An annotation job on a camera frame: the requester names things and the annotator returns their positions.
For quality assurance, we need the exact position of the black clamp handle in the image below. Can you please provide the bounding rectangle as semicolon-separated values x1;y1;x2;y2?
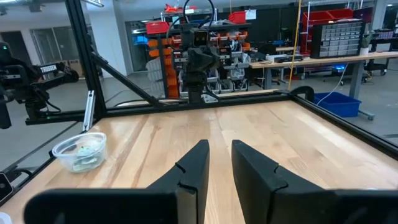
289;85;315;103

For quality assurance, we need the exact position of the yellow cable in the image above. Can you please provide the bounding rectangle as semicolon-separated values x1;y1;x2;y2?
286;0;303;91

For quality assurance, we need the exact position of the small red plastic bin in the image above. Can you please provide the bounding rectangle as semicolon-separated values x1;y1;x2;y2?
145;21;170;35
228;11;247;25

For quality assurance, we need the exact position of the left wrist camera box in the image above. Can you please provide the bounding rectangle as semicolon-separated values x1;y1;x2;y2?
188;27;210;48

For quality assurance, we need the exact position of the potted plant white pot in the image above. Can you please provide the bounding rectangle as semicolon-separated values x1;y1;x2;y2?
359;30;374;57

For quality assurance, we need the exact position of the brown cardboard box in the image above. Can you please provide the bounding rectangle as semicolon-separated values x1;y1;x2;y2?
68;58;85;78

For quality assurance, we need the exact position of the wooden top workbench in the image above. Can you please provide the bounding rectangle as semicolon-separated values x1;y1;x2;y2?
248;51;398;101

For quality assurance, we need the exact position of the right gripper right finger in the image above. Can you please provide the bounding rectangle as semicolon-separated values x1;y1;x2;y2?
231;139;398;224

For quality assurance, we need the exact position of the grey desk leg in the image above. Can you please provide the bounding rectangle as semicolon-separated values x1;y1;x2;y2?
348;60;376;121

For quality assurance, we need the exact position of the green white sweetener packet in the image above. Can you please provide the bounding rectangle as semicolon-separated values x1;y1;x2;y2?
76;146;95;160
73;158;101;172

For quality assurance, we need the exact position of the black small-parts drawer cabinet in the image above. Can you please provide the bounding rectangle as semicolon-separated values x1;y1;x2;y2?
310;21;365;59

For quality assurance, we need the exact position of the white LED light bar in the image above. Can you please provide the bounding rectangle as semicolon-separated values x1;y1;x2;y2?
81;90;96;132

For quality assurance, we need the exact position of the large red plastic bin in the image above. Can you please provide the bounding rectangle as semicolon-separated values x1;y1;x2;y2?
303;11;332;26
328;8;354;21

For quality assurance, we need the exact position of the black flat device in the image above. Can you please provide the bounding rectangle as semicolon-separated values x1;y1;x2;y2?
273;54;304;63

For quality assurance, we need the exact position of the black looped camera cable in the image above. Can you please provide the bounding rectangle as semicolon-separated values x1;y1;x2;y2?
166;0;217;47

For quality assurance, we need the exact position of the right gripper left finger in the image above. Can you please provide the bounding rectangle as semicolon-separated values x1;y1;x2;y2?
24;139;211;224

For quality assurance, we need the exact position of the white cable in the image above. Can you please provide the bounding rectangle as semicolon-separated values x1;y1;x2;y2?
316;62;349;106

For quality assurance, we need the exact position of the blue plastic bin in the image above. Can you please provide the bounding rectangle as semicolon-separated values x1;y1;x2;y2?
313;91;363;118

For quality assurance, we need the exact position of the black aluminium table frame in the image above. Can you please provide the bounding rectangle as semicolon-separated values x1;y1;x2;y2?
0;0;398;208

